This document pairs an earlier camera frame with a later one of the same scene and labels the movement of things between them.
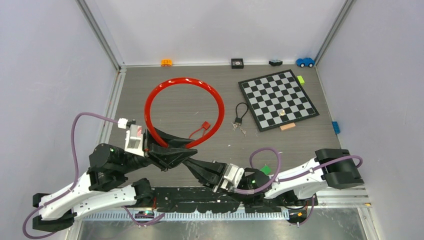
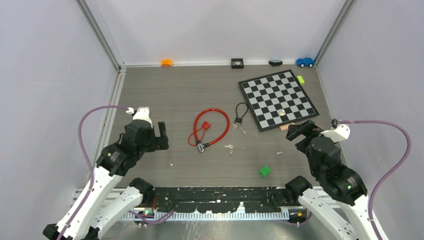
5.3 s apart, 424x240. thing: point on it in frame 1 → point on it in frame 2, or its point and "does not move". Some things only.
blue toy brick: (336, 127) does not move
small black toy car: (275, 62) does not move
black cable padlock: (238, 120) does not move
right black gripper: (209, 174) → (305, 128)
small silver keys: (235, 125) does not move
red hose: (204, 138) → (200, 147)
